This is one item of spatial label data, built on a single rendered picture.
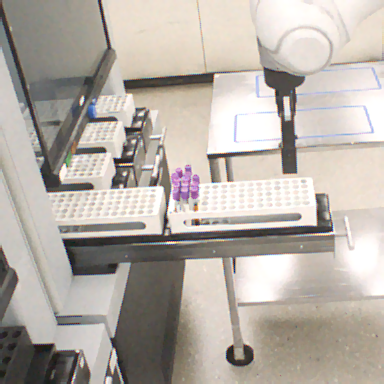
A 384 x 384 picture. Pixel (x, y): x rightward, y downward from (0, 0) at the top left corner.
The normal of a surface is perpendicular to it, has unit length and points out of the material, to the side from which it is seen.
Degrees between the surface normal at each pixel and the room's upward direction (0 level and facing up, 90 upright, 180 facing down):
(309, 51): 93
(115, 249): 90
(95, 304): 0
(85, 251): 90
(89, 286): 0
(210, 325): 0
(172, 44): 90
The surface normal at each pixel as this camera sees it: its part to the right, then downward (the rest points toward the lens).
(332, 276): -0.10, -0.83
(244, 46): -0.06, 0.55
